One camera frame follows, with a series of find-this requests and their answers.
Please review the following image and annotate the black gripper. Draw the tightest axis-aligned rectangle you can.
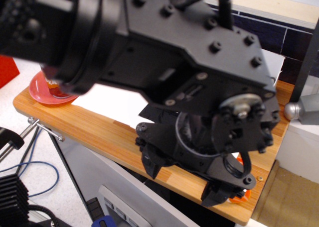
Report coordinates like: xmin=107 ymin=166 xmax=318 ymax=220
xmin=136 ymin=94 xmax=279 ymax=207

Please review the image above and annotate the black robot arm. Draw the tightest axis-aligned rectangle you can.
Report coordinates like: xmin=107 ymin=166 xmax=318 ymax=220
xmin=0 ymin=0 xmax=279 ymax=207

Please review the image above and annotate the orange object under gripper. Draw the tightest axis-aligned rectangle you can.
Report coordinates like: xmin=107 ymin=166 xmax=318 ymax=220
xmin=228 ymin=156 xmax=252 ymax=204

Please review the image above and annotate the white appliance with buttons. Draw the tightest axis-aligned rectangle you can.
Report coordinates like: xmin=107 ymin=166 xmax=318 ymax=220
xmin=98 ymin=184 xmax=153 ymax=227

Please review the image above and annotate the wooden shelf board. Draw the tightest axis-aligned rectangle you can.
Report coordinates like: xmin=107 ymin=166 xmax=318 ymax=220
xmin=13 ymin=80 xmax=294 ymax=226

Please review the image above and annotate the silver metal knob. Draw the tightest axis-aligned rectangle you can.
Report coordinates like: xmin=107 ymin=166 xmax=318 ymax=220
xmin=284 ymin=103 xmax=300 ymax=120

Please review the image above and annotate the red plastic plate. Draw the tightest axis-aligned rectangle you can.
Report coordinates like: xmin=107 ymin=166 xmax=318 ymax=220
xmin=28 ymin=71 xmax=77 ymax=105

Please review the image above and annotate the black heat sink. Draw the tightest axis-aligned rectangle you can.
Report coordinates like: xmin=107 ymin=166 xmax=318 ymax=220
xmin=0 ymin=174 xmax=29 ymax=227

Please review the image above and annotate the metal clamp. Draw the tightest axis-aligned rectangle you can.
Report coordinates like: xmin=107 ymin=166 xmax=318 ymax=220
xmin=0 ymin=117 xmax=65 ymax=162

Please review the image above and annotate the red box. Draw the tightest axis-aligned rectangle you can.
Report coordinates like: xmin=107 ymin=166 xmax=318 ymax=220
xmin=0 ymin=55 xmax=20 ymax=88

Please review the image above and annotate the blue clamp handle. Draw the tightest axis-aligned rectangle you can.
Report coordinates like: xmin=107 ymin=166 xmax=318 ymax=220
xmin=91 ymin=216 xmax=116 ymax=227

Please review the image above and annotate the blue cable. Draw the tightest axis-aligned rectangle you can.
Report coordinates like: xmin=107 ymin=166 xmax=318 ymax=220
xmin=0 ymin=128 xmax=60 ymax=198

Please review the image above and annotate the black vertical post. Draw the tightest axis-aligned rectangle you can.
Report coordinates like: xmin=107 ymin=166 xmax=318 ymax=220
xmin=290 ymin=21 xmax=319 ymax=102

